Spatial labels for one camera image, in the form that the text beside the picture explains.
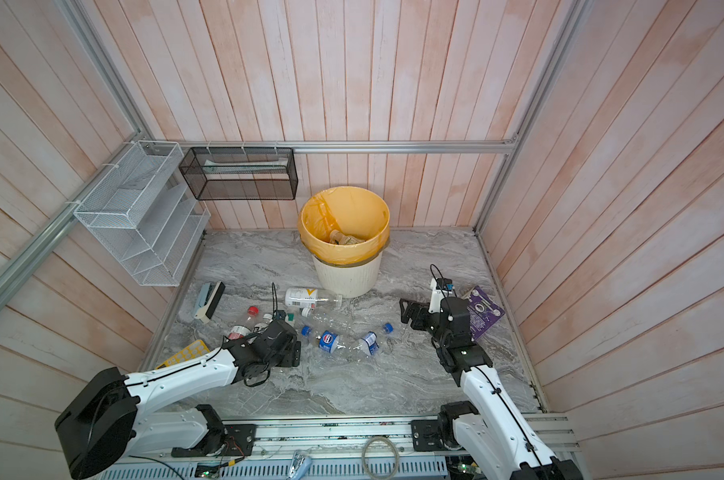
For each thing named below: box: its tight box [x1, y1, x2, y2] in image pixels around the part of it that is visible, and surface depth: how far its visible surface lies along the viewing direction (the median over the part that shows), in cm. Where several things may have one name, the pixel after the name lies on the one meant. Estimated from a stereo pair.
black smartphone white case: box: [194, 281, 226, 324], surface depth 98 cm
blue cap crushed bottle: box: [361, 323, 394, 356], surface depth 87 cm
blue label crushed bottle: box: [301, 326, 346, 353], surface depth 87 cm
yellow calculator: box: [156, 339, 211, 370], surface depth 90 cm
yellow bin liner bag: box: [298, 186, 391, 266], surface depth 94 cm
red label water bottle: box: [228, 306, 260, 340], surface depth 90 cm
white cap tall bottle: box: [253, 313, 273, 334], surface depth 92 cm
